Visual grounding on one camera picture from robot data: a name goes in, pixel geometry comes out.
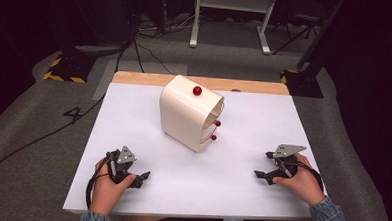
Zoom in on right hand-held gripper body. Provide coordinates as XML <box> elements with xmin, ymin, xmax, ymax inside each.
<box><xmin>271</xmin><ymin>143</ymin><xmax>308</xmax><ymax>181</ymax></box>

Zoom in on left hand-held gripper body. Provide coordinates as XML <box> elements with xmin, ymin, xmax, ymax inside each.
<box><xmin>104</xmin><ymin>145</ymin><xmax>138</xmax><ymax>186</ymax></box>

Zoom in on right hand-held gripper cable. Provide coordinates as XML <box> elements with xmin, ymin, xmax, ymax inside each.
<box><xmin>279</xmin><ymin>159</ymin><xmax>326</xmax><ymax>193</ymax></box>

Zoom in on person's right hand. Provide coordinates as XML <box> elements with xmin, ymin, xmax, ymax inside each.
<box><xmin>271</xmin><ymin>152</ymin><xmax>329</xmax><ymax>207</ymax></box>

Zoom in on white desk frame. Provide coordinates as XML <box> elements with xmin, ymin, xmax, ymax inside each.
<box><xmin>189</xmin><ymin>0</ymin><xmax>279</xmax><ymax>56</ymax></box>

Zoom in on cream mini drawer cabinet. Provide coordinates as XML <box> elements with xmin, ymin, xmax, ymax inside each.
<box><xmin>157</xmin><ymin>73</ymin><xmax>227</xmax><ymax>155</ymax></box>

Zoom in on wooden table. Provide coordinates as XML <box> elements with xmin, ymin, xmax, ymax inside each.
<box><xmin>111</xmin><ymin>70</ymin><xmax>292</xmax><ymax>97</ymax></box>

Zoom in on person's left hand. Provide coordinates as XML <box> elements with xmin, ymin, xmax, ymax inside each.
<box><xmin>88</xmin><ymin>157</ymin><xmax>138</xmax><ymax>218</ymax></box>

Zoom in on bundle of floor cables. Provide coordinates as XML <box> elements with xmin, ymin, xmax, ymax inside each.
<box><xmin>115</xmin><ymin>6</ymin><xmax>197</xmax><ymax>76</ymax></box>

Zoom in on black stand with striped base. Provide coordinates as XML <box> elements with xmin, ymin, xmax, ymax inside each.
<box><xmin>279</xmin><ymin>0</ymin><xmax>349</xmax><ymax>100</ymax></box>
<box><xmin>42</xmin><ymin>0</ymin><xmax>101</xmax><ymax>85</ymax></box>

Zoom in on hand-held gripper cable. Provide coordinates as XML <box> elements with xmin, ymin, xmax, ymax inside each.
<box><xmin>84</xmin><ymin>150</ymin><xmax>114</xmax><ymax>211</ymax></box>
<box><xmin>279</xmin><ymin>159</ymin><xmax>326</xmax><ymax>193</ymax></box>

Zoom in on left hand-held gripper cable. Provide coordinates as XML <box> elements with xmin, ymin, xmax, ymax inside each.
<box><xmin>84</xmin><ymin>150</ymin><xmax>114</xmax><ymax>211</ymax></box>

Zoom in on white table cover sheet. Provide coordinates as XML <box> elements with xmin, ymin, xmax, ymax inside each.
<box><xmin>62</xmin><ymin>80</ymin><xmax>332</xmax><ymax>221</ymax></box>

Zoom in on black tripod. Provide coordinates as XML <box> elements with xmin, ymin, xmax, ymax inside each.
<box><xmin>271</xmin><ymin>7</ymin><xmax>325</xmax><ymax>58</ymax></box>

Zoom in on long black floor cable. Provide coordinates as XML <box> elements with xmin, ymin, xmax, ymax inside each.
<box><xmin>0</xmin><ymin>89</ymin><xmax>107</xmax><ymax>188</ymax></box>

